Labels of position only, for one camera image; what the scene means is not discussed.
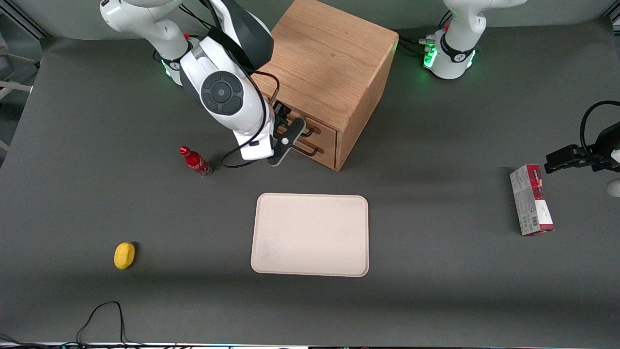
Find black cable loop on table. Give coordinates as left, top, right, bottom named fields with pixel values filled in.
left=75, top=301, right=146, bottom=348

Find black arm base cables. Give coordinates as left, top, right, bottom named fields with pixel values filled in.
left=397, top=10, right=452, bottom=58
left=178, top=4, right=215, bottom=31

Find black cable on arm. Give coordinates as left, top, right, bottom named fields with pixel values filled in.
left=203, top=0, right=282, bottom=169
left=580, top=100, right=620, bottom=157

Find black left arm base cables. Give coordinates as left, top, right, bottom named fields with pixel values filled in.
left=397, top=10, right=452, bottom=58

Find black right arm base cables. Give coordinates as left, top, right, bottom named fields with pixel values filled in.
left=178, top=4, right=215, bottom=31

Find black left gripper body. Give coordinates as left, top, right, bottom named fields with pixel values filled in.
left=588, top=122, right=620, bottom=173

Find cream rectangular tray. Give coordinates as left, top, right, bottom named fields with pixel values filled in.
left=250, top=192, right=370, bottom=278

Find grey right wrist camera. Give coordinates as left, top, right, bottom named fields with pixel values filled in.
left=268, top=118, right=307, bottom=167

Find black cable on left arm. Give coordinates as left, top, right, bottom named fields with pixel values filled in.
left=580, top=100, right=620, bottom=157

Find yellow lemon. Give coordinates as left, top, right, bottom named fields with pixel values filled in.
left=114, top=242, right=136, bottom=270

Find grey aluminium frame rail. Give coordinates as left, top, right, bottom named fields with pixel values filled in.
left=0, top=0, right=51, bottom=40

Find red cola bottle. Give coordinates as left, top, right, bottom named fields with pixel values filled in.
left=179, top=145, right=213, bottom=178

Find oak wooden drawer cabinet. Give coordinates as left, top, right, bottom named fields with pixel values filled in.
left=251, top=0, right=400, bottom=172

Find grey and red carton box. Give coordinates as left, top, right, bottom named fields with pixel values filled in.
left=509, top=163, right=556, bottom=237

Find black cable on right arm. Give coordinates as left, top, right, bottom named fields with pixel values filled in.
left=203, top=0, right=282, bottom=169

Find light wooden drawer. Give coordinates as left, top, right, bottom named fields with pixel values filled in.
left=290, top=111, right=339, bottom=151
left=290, top=140, right=338, bottom=169

